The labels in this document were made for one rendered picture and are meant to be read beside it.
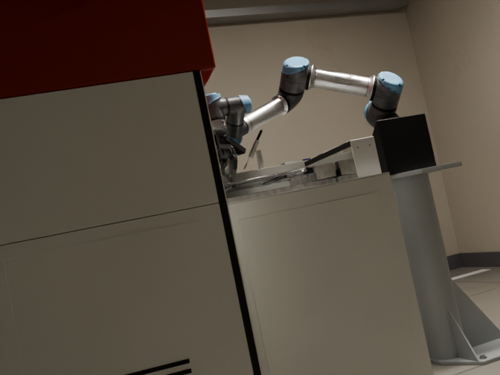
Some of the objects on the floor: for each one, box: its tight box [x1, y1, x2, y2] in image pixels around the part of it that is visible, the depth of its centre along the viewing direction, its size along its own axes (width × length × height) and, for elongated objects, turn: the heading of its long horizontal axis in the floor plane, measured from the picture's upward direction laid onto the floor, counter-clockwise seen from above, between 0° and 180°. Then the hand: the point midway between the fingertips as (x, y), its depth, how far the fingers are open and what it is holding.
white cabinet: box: [228, 173, 434, 375], centre depth 252 cm, size 64×96×82 cm, turn 118°
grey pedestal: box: [390, 161, 500, 365], centre depth 270 cm, size 51×44×82 cm
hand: (232, 179), depth 247 cm, fingers closed
